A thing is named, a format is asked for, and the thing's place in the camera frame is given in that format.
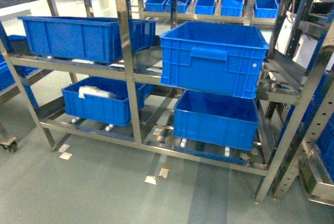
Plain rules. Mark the blue bin with white bag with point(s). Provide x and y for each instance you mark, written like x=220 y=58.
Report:
x=109 y=111

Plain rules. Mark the steel flow rack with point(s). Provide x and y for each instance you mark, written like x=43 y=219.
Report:
x=283 y=148

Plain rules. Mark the white plastic bag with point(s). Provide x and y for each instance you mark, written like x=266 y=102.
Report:
x=95 y=91

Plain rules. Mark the large blue crate on rack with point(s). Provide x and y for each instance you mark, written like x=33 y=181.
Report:
x=213 y=57

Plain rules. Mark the lower right blue bin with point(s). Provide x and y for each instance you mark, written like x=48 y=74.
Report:
x=216 y=119

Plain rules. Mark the long blue bin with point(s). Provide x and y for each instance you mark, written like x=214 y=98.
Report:
x=95 y=39

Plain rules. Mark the steel wheeled shelf cart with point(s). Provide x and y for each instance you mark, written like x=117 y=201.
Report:
x=22 y=83

